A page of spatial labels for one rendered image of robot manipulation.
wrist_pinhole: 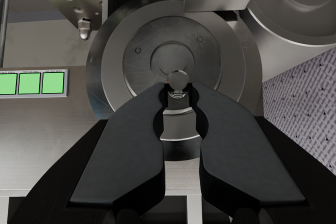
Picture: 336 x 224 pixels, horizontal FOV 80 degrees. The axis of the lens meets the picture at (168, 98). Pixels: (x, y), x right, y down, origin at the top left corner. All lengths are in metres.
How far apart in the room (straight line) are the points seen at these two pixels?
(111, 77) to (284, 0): 0.16
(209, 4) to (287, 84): 0.23
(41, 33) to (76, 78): 2.17
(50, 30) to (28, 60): 0.40
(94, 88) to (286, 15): 0.17
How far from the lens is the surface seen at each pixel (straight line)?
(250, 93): 0.18
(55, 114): 0.57
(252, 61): 0.18
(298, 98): 0.34
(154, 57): 0.16
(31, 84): 0.61
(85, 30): 0.57
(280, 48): 0.21
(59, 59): 2.48
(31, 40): 2.75
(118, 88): 0.16
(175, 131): 0.15
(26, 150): 0.61
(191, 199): 0.52
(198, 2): 0.17
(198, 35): 0.16
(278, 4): 0.22
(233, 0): 0.17
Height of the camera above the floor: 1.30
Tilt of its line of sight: 8 degrees down
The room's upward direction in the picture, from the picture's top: 179 degrees clockwise
